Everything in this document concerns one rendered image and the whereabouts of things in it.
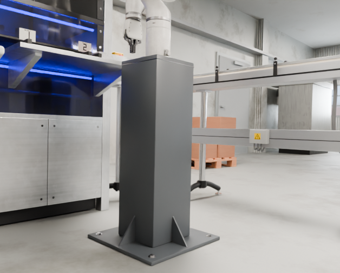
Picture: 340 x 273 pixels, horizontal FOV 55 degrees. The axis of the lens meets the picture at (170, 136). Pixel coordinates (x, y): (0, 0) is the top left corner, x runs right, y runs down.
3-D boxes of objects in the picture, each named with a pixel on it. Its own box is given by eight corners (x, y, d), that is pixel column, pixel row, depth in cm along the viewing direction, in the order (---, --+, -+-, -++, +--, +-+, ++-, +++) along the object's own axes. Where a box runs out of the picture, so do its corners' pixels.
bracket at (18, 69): (7, 88, 168) (8, 62, 167) (14, 88, 170) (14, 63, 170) (34, 82, 144) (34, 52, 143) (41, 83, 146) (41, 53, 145)
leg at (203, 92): (193, 188, 256) (195, 90, 254) (201, 187, 262) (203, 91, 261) (202, 189, 250) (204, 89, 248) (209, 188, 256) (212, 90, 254)
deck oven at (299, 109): (291, 150, 923) (293, 86, 919) (331, 153, 851) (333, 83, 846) (268, 152, 825) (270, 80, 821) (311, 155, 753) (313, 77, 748)
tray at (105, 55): (67, 66, 187) (67, 60, 187) (105, 72, 205) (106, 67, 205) (99, 58, 162) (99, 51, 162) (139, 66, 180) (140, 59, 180)
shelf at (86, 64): (-15, 62, 167) (-15, 58, 167) (102, 78, 216) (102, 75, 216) (20, 46, 133) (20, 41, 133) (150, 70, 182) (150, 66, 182)
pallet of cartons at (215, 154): (177, 159, 579) (178, 118, 577) (240, 166, 491) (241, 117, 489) (139, 162, 516) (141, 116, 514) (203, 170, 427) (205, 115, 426)
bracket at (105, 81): (93, 96, 203) (93, 75, 202) (97, 96, 205) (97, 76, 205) (126, 92, 179) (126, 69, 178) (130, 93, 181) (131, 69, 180)
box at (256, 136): (249, 143, 215) (249, 129, 215) (253, 143, 219) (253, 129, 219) (265, 144, 207) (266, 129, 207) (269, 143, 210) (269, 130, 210)
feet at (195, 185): (175, 201, 242) (175, 182, 241) (216, 193, 277) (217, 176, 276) (183, 203, 236) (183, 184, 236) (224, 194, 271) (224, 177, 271)
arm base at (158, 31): (185, 62, 158) (186, 24, 157) (157, 55, 144) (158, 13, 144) (158, 67, 171) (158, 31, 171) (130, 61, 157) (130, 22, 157)
